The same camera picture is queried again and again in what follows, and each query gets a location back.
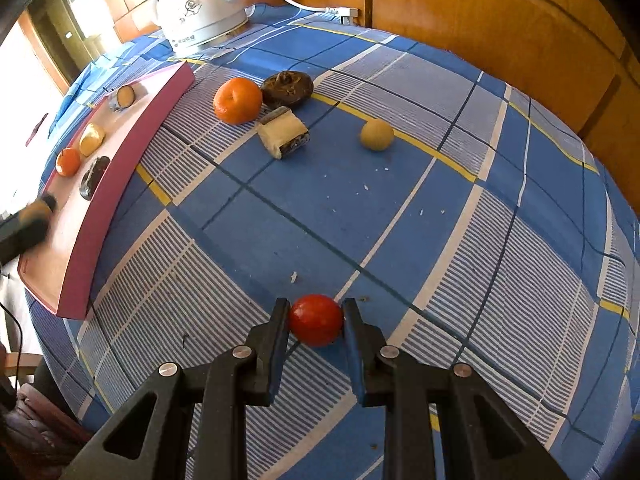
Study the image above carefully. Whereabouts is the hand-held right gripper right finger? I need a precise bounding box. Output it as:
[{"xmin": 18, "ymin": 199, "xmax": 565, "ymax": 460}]
[{"xmin": 341, "ymin": 297, "xmax": 571, "ymax": 480}]

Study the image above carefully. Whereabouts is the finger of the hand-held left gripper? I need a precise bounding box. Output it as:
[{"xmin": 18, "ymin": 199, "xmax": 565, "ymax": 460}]
[{"xmin": 0, "ymin": 212, "xmax": 51, "ymax": 267}]

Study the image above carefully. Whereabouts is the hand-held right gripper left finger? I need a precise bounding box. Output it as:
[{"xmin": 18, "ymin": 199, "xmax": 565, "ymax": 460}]
[{"xmin": 60, "ymin": 297, "xmax": 292, "ymax": 480}]

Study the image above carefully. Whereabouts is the red tomato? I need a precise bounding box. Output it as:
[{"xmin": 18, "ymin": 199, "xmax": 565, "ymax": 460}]
[{"xmin": 289, "ymin": 294, "xmax": 345, "ymax": 348}]

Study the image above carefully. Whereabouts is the small orange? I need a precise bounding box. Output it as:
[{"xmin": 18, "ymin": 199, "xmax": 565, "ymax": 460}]
[{"xmin": 55, "ymin": 147, "xmax": 82, "ymax": 177}]

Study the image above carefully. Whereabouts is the dark oblong pastry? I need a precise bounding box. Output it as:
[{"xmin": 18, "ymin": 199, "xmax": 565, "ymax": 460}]
[{"xmin": 79, "ymin": 156, "xmax": 111, "ymax": 202}]

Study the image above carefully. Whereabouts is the pink-edged white cardboard tray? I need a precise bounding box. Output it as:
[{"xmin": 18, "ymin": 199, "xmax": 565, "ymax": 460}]
[{"xmin": 17, "ymin": 60, "xmax": 196, "ymax": 321}]

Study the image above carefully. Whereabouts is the yellow fruit piece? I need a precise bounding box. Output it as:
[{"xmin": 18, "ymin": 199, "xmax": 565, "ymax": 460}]
[{"xmin": 79, "ymin": 123, "xmax": 106, "ymax": 157}]

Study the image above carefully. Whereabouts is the dark-skinned pale fruit piece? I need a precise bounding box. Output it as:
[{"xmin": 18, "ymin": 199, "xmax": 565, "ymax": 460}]
[{"xmin": 108, "ymin": 85, "xmax": 137, "ymax": 112}]

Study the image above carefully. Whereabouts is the cream cake slice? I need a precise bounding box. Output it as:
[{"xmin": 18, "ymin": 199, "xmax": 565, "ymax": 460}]
[{"xmin": 256, "ymin": 106, "xmax": 311, "ymax": 160}]

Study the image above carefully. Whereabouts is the large orange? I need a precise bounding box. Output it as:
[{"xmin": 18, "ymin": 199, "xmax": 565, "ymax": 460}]
[{"xmin": 213, "ymin": 77, "xmax": 263, "ymax": 126}]

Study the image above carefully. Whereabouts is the dark brown wrinkled fruit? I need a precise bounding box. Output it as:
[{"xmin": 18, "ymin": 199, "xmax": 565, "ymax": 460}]
[{"xmin": 260, "ymin": 71, "xmax": 314, "ymax": 109}]

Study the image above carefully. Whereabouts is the dark red cloth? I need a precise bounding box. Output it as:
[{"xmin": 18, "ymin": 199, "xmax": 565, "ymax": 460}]
[{"xmin": 26, "ymin": 112, "xmax": 49, "ymax": 147}]

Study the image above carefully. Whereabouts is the blue plaid cloth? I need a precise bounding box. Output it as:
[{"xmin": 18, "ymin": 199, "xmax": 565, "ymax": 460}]
[{"xmin": 25, "ymin": 2, "xmax": 640, "ymax": 480}]

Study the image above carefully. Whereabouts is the dark brown seat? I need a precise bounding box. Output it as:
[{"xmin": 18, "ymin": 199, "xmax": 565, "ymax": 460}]
[{"xmin": 0, "ymin": 350, "xmax": 96, "ymax": 480}]

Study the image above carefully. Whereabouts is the wooden glass door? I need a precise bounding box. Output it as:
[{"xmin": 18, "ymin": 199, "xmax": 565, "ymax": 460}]
[{"xmin": 20, "ymin": 0, "xmax": 123, "ymax": 96}]

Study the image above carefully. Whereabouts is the white ceramic electric kettle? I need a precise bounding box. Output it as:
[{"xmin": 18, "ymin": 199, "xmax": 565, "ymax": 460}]
[{"xmin": 152, "ymin": 0, "xmax": 251, "ymax": 58}]

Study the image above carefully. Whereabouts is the white power plug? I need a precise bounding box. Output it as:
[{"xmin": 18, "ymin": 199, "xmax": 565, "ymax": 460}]
[{"xmin": 325, "ymin": 5, "xmax": 358, "ymax": 24}]

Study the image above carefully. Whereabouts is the wooden wardrobe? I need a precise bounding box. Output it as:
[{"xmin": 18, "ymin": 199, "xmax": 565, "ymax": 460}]
[{"xmin": 87, "ymin": 0, "xmax": 640, "ymax": 171}]

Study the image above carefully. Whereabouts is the thin black cable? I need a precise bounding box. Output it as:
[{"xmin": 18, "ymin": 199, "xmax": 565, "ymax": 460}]
[{"xmin": 0, "ymin": 300, "xmax": 23, "ymax": 386}]

